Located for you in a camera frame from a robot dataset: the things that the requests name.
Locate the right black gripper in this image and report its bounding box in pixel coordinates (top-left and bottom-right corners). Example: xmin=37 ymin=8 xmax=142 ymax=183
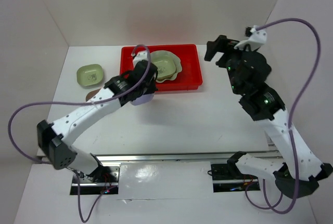
xmin=203 ymin=34 xmax=258 ymax=94

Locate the purple square plate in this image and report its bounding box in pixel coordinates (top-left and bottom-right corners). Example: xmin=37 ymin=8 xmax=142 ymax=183
xmin=131 ymin=94 xmax=154 ymax=106

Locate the green square plate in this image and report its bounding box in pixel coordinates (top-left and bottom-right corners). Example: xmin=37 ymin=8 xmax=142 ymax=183
xmin=152 ymin=56 xmax=176 ymax=81
xmin=76 ymin=64 xmax=104 ymax=87

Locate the green scalloped bowl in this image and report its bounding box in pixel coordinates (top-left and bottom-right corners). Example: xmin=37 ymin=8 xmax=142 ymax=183
xmin=150 ymin=50 xmax=183 ymax=83

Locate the pink square plate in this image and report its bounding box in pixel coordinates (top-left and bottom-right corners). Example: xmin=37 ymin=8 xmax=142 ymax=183
xmin=85 ymin=89 xmax=100 ymax=101

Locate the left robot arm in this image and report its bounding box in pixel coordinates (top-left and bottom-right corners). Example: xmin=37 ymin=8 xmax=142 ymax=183
xmin=37 ymin=60 xmax=158 ymax=182

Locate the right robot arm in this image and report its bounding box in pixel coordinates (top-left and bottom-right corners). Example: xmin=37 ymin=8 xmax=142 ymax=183
xmin=204 ymin=35 xmax=332 ymax=199

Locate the red plastic bin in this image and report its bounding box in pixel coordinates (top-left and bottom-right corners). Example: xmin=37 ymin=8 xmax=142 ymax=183
xmin=118 ymin=44 xmax=203 ymax=95

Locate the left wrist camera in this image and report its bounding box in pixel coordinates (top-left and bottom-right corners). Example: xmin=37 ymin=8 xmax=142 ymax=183
xmin=133 ymin=51 xmax=148 ymax=66

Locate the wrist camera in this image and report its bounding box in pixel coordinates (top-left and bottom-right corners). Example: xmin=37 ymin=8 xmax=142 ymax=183
xmin=133 ymin=51 xmax=148 ymax=66
xmin=234 ymin=25 xmax=267 ymax=51

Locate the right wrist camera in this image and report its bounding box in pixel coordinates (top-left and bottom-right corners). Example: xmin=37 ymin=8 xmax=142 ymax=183
xmin=234 ymin=25 xmax=267 ymax=51

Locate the front aluminium rail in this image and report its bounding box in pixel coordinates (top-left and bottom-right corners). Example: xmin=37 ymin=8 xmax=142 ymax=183
xmin=93 ymin=151 xmax=279 ymax=164

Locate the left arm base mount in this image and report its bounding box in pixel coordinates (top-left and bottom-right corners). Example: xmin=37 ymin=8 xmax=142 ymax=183
xmin=70 ymin=164 xmax=120 ymax=195

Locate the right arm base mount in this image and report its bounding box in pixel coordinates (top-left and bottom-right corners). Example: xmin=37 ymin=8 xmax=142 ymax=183
xmin=207 ymin=164 xmax=260 ymax=193

